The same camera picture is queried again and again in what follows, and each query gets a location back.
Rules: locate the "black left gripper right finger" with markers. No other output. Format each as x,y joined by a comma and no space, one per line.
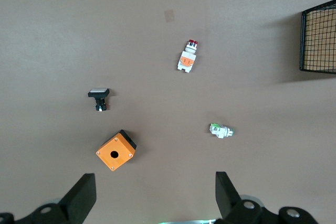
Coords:
231,203

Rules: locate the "red push button switch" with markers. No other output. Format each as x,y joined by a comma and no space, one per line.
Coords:
187,61

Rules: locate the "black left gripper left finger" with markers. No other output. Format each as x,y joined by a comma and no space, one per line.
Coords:
76,203

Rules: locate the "black square push button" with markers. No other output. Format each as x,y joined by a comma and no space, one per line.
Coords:
99,93

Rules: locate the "green push button switch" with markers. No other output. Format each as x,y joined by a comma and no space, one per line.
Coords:
220,130

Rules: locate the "orange button enclosure box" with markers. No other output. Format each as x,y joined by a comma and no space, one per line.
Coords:
115,146

